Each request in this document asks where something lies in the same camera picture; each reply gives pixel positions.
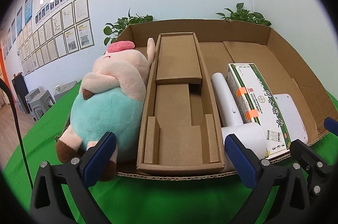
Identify white scale device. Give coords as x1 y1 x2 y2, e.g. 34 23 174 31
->
273 93 308 144

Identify green table cloth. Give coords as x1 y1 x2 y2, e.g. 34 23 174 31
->
3 89 250 223

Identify pink pig plush toy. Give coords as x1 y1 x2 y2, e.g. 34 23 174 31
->
56 38 155 181

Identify framed certificates on wall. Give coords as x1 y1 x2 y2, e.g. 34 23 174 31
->
1 0 94 76

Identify large open cardboard box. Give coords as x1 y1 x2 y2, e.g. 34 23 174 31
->
63 18 338 181

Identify right potted green plant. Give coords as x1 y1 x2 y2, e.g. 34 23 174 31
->
216 2 271 27

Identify grey stools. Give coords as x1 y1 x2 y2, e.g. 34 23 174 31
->
25 81 78 121

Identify left potted green plant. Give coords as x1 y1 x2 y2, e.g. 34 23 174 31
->
103 9 154 46

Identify narrow brown cardboard tray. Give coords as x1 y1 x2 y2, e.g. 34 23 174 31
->
136 32 225 176

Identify white hair dryer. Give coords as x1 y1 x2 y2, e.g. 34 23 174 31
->
211 73 267 159

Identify black cable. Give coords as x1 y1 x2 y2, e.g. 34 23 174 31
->
0 78 34 190

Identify green white medicine box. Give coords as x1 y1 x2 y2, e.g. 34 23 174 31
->
226 63 291 159

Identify potted green plant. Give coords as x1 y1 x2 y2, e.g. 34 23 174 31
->
103 9 154 46
216 2 271 27

